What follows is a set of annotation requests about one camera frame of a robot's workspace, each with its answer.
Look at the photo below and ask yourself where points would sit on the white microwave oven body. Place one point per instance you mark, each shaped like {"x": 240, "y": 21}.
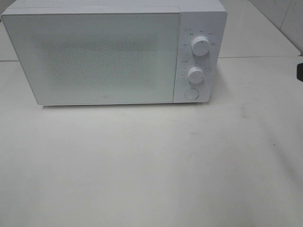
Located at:
{"x": 207, "y": 17}

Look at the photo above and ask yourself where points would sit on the round white door button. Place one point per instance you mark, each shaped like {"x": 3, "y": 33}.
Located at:
{"x": 192, "y": 94}

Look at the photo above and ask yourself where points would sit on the white microwave door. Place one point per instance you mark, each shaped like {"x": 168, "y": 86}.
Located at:
{"x": 97, "y": 59}

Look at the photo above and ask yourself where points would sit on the upper white power knob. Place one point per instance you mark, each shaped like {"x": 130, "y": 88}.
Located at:
{"x": 200, "y": 45}

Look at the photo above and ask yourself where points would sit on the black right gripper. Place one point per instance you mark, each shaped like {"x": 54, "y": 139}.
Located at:
{"x": 299, "y": 72}

